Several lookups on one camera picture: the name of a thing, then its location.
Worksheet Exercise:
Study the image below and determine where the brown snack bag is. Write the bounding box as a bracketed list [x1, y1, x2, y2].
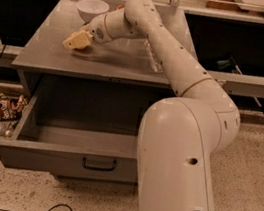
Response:
[0, 92, 28, 121]

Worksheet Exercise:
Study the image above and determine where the black drawer handle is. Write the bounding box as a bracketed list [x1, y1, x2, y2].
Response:
[81, 156, 118, 172]

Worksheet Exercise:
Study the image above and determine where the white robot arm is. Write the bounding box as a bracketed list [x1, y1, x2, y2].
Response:
[64, 0, 240, 211]

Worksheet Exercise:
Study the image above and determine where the crushed plastic bottle on floor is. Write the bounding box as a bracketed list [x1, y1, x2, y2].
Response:
[0, 121, 17, 138]

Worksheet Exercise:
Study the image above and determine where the clear plastic water bottle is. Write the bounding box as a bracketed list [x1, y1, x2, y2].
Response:
[144, 39, 163, 74]

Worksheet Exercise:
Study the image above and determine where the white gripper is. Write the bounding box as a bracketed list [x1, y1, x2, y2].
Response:
[63, 19, 107, 50]

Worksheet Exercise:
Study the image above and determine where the green object behind rail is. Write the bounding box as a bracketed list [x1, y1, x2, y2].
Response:
[216, 59, 235, 73]

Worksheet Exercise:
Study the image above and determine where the white ceramic bowl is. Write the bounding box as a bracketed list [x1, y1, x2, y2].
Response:
[76, 0, 110, 23]

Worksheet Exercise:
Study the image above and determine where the open grey top drawer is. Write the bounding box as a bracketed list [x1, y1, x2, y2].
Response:
[0, 64, 163, 193]

